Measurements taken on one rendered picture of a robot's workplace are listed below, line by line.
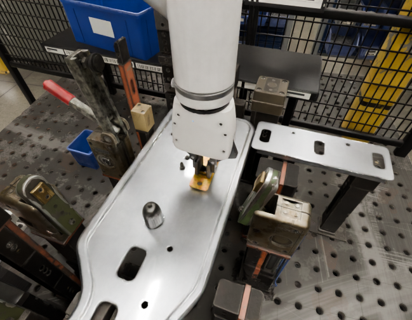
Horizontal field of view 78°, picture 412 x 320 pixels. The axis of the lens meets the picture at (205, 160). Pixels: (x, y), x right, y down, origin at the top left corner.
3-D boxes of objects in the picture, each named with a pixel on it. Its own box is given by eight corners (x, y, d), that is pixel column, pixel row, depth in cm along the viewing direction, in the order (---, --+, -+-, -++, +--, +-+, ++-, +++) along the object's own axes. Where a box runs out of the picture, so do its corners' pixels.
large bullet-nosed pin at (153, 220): (159, 235, 44) (153, 216, 39) (143, 229, 45) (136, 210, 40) (167, 219, 46) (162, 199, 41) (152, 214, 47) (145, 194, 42)
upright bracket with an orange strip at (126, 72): (157, 196, 83) (117, 42, 46) (153, 195, 83) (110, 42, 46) (160, 189, 85) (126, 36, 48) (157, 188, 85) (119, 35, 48)
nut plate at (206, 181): (207, 191, 48) (207, 188, 47) (188, 186, 48) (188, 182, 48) (219, 160, 53) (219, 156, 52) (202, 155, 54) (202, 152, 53)
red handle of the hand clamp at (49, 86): (113, 136, 49) (36, 84, 45) (111, 142, 50) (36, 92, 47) (125, 123, 51) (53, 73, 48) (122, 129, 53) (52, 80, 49)
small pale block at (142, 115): (164, 206, 81) (144, 114, 53) (155, 202, 81) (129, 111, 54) (169, 197, 83) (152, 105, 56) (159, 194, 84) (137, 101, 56)
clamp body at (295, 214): (273, 304, 62) (322, 245, 36) (227, 287, 65) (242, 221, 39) (279, 268, 68) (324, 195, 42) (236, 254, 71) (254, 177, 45)
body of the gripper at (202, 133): (161, 98, 35) (169, 153, 44) (232, 113, 33) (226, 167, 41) (181, 72, 40) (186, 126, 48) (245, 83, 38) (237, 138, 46)
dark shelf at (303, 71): (316, 103, 67) (320, 93, 65) (42, 52, 87) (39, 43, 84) (319, 64, 81) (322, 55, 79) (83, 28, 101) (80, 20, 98)
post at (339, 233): (345, 242, 73) (404, 181, 51) (306, 230, 75) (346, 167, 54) (345, 223, 77) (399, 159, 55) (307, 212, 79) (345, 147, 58)
